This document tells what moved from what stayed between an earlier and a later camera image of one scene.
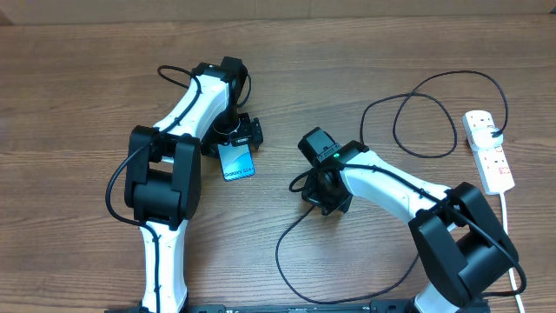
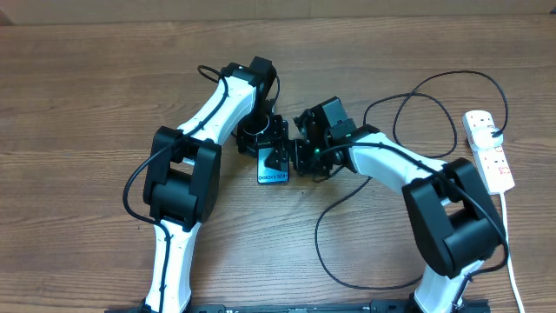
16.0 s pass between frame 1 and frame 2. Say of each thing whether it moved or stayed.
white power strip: stayed
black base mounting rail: stayed
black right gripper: moved
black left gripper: moved
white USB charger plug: stayed
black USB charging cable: moved
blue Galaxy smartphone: moved
